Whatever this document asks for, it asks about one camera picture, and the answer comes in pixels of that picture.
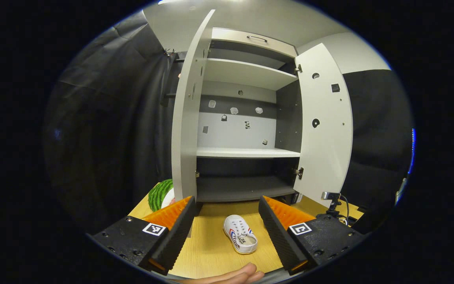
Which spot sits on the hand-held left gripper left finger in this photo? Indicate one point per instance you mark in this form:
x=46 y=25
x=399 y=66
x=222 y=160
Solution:
x=177 y=236

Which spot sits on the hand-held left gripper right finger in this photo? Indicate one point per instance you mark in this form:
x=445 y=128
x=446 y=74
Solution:
x=278 y=236

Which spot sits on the white canvas shoe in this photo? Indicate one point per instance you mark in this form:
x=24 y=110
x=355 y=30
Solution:
x=239 y=230

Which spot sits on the white shoe cabinet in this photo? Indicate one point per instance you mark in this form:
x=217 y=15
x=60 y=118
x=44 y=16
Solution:
x=246 y=73

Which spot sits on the white cabinet drawer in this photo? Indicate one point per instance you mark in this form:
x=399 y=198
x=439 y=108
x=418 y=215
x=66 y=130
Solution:
x=231 y=36

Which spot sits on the watermelon slice toy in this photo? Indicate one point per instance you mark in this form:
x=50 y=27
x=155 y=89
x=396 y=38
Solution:
x=158 y=195

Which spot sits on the black backdrop cloth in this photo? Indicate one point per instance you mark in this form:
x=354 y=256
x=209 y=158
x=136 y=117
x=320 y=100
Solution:
x=112 y=138
x=376 y=138

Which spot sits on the small camera on tripod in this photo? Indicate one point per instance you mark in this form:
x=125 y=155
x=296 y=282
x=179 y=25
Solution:
x=329 y=195

